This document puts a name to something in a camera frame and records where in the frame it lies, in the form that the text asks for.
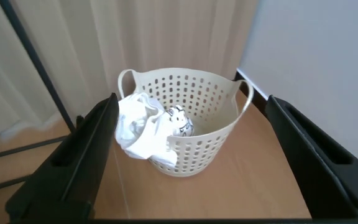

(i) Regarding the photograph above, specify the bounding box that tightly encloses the white laundry basket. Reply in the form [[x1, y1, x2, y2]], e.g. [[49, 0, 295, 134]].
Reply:
[[117, 67, 255, 178]]

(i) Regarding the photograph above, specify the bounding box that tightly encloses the black clothes rack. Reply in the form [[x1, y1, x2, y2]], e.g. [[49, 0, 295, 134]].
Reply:
[[0, 0, 85, 195]]

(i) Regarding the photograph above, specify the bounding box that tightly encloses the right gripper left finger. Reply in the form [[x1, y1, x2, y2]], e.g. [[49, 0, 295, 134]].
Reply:
[[5, 92, 120, 220]]

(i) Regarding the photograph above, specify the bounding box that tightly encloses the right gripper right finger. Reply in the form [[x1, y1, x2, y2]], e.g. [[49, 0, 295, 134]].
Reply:
[[264, 95, 358, 219]]

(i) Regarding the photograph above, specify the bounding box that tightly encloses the white garment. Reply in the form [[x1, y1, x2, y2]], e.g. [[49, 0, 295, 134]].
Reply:
[[114, 91, 195, 169]]

